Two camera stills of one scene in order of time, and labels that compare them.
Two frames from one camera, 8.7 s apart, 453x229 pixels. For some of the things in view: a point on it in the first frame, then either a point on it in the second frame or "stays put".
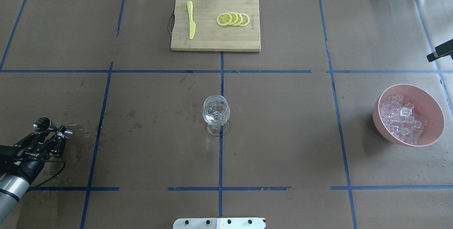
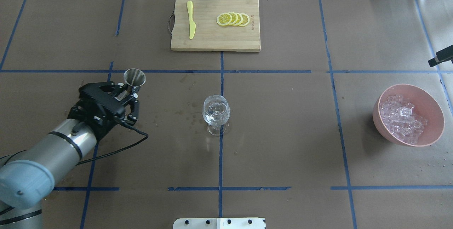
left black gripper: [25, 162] -> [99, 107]
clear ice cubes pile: [397, 119] stays put
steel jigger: [43, 124] -> [134, 77]
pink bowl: [409, 114] stays put
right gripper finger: [444, 49] -> [445, 55]
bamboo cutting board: [210, 35] stays put
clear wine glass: [216, 112] stays put
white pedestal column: [219, 223] stays put
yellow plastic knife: [192, 24] stays put
